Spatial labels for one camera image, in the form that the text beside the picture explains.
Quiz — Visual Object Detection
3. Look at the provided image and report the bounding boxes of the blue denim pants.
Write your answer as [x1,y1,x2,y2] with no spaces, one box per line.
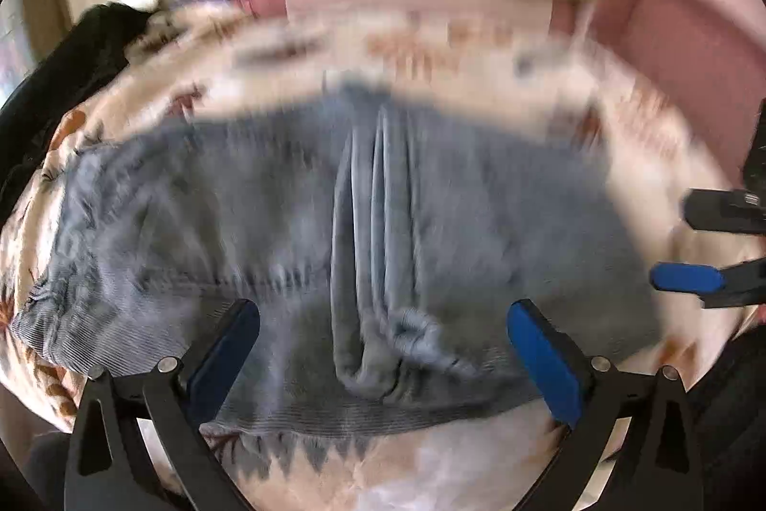
[11,86,661,438]

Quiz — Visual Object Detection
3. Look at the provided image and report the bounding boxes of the pink sofa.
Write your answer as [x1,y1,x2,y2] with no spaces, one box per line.
[249,0,765,183]

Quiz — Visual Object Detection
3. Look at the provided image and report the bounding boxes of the black garment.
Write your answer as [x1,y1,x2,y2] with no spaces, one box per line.
[0,2,151,219]

